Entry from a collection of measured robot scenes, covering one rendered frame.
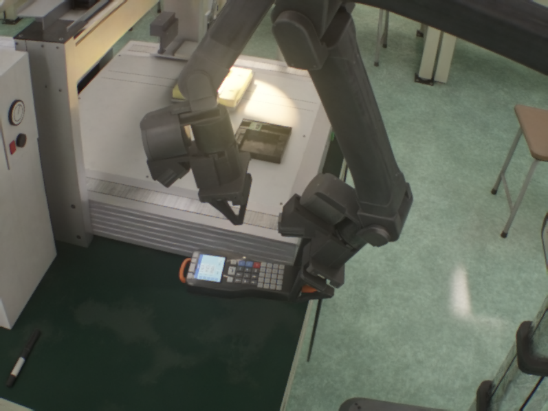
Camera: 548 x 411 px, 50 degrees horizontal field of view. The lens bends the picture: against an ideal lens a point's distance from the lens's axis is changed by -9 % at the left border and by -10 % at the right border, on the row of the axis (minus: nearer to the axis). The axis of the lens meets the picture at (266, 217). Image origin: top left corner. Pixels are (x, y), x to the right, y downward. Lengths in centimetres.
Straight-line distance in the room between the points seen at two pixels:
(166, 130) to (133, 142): 55
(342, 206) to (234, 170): 16
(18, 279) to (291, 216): 54
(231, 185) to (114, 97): 76
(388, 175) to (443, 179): 214
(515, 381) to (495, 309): 128
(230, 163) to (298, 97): 74
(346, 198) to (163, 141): 27
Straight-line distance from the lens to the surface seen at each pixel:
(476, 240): 270
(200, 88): 87
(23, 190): 117
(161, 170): 96
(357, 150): 80
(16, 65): 106
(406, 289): 239
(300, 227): 98
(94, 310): 124
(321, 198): 95
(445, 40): 368
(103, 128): 152
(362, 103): 74
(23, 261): 122
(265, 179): 135
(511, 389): 121
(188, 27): 186
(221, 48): 88
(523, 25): 58
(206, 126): 90
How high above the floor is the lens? 168
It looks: 41 degrees down
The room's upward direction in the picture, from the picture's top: 5 degrees clockwise
